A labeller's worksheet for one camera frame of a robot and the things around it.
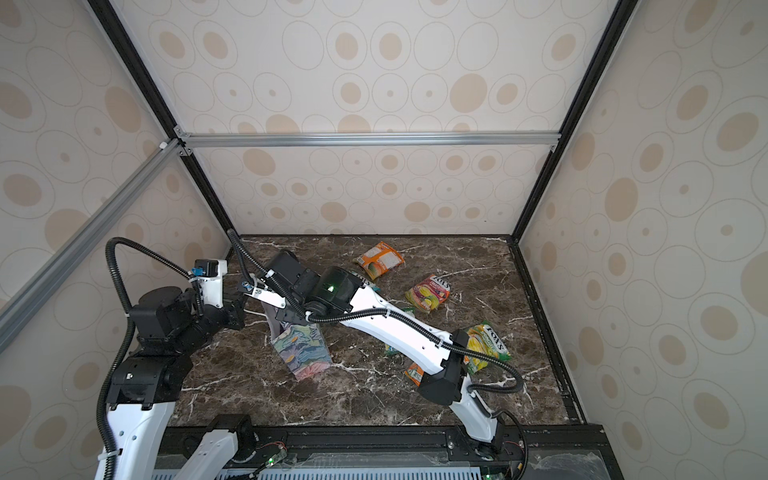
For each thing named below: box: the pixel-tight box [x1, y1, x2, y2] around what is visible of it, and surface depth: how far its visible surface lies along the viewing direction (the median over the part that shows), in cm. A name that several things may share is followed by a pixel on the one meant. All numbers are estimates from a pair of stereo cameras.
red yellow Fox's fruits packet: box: [405, 275, 451, 313], surface depth 99 cm
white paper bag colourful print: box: [271, 323, 332, 381], surface depth 75 cm
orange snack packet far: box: [353, 241, 405, 280], surface depth 112 cm
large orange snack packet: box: [404, 363, 424, 387], surface depth 85 cm
